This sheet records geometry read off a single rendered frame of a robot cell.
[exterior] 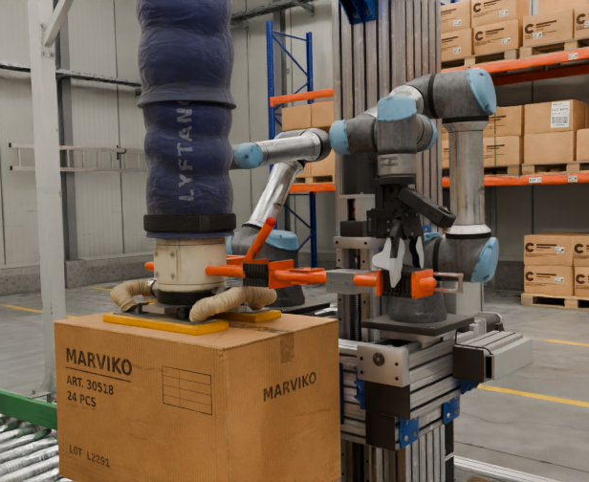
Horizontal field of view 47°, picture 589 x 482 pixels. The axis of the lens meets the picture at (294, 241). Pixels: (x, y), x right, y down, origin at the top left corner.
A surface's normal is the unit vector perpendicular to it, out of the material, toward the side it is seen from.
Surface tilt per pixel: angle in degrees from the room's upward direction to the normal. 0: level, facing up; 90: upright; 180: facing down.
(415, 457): 90
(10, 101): 90
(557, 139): 88
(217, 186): 77
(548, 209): 90
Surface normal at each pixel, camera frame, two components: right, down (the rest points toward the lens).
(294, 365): 0.79, 0.02
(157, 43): -0.46, -0.12
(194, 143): 0.22, -0.29
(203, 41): 0.55, -0.25
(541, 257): -0.63, 0.07
